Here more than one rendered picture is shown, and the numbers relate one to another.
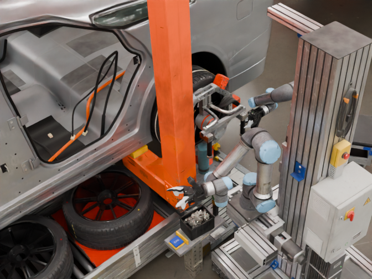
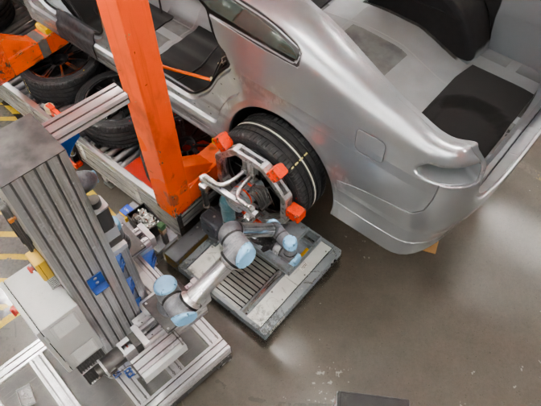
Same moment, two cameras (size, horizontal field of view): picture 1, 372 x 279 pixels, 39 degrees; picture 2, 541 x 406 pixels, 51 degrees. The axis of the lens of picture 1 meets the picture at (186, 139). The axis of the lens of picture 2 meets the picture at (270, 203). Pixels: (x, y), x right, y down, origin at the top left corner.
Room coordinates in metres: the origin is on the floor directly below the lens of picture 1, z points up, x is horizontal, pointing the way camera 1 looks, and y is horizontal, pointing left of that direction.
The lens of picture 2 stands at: (2.81, -2.18, 3.50)
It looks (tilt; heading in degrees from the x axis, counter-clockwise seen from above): 54 degrees down; 81
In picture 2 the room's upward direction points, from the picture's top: 1 degrees counter-clockwise
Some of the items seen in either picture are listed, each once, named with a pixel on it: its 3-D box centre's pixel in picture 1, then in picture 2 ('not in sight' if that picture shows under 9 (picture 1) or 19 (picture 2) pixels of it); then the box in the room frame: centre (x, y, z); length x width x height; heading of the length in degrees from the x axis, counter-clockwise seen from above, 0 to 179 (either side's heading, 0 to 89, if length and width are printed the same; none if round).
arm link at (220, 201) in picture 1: (220, 195); not in sight; (2.03, -0.18, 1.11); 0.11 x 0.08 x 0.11; 19
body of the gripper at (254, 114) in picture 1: (256, 114); (267, 239); (3.05, -0.53, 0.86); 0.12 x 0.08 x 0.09; 130
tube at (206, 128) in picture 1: (205, 114); (224, 170); (2.87, -0.15, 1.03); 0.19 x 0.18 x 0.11; 40
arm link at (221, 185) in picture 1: (221, 185); not in sight; (2.02, -0.18, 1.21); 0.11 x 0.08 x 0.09; 109
